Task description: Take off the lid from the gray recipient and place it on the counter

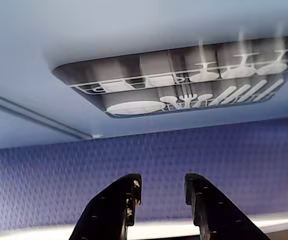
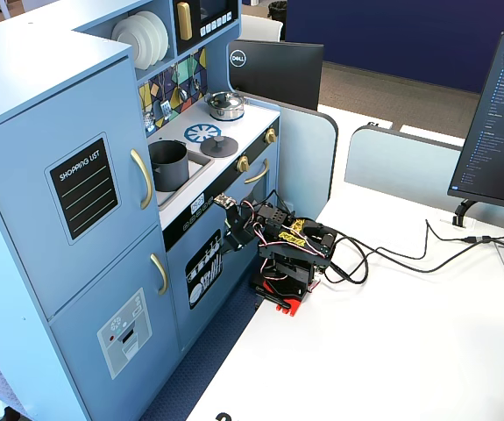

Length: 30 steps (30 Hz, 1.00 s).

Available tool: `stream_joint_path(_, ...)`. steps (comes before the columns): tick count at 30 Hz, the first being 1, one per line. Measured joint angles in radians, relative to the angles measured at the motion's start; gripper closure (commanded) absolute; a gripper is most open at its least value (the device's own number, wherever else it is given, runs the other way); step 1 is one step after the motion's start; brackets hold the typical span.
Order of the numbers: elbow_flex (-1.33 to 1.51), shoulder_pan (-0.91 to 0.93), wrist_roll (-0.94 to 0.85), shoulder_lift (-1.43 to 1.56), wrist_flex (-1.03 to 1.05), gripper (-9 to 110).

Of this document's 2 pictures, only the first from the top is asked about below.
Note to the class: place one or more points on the blue woven mat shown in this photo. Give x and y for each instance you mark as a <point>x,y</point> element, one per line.
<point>58,175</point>

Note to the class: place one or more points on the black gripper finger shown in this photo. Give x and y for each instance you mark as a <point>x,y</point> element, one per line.
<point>106,215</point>
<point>216,217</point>

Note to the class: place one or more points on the black dishwasher print panel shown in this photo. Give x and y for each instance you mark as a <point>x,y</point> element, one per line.
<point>133,70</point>

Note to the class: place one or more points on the blue toy kitchen cabinet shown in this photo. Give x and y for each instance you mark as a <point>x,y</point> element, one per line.
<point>83,25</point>

